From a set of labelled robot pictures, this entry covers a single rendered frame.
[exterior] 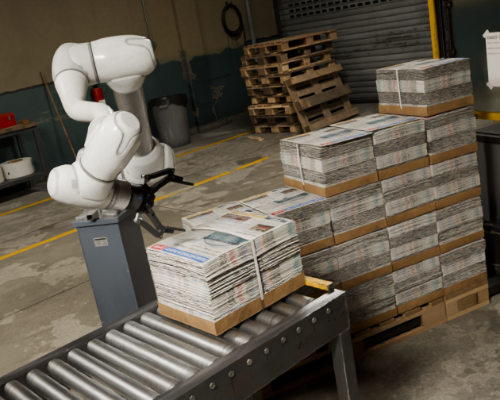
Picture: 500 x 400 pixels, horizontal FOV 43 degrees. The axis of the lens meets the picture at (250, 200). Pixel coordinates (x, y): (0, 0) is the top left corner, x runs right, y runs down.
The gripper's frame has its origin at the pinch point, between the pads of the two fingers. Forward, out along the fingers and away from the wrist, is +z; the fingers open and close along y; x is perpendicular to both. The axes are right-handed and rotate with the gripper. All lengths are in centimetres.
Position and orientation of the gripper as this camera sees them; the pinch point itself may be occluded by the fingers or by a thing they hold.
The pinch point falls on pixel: (183, 206)
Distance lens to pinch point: 185.1
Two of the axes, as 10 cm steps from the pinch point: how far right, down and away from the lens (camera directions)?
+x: 6.7, 0.9, -7.4
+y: -1.7, 9.8, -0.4
